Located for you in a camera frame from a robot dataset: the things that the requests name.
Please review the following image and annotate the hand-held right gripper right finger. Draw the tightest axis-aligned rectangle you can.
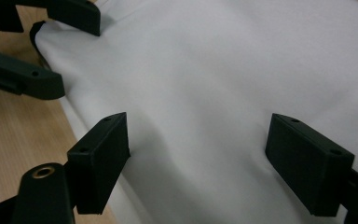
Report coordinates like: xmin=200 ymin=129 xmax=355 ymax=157
xmin=264 ymin=113 xmax=355 ymax=217

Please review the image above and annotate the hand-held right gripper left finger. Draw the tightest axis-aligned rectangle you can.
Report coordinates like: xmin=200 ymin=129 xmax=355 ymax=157
xmin=66 ymin=111 xmax=131 ymax=216

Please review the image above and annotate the white tank top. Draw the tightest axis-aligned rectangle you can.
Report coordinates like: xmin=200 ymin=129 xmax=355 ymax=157
xmin=29 ymin=0 xmax=358 ymax=224

